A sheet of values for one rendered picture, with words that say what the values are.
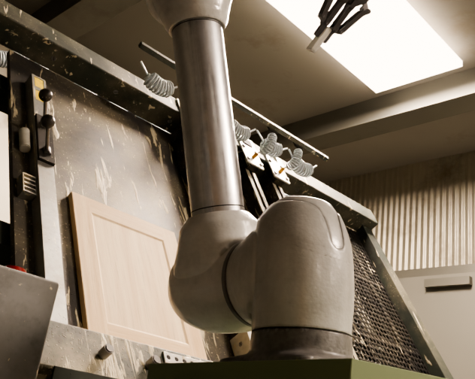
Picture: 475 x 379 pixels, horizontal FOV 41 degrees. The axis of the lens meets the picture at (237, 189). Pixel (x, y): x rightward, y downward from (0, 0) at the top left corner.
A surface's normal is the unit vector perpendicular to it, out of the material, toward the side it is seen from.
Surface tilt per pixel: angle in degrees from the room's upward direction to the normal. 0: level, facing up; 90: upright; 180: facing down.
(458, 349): 90
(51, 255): 58
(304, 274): 92
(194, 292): 111
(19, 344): 90
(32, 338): 90
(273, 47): 180
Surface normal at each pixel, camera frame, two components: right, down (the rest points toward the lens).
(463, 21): -0.13, 0.92
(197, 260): -0.69, -0.20
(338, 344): 0.62, -0.33
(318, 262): 0.19, -0.36
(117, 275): 0.66, -0.64
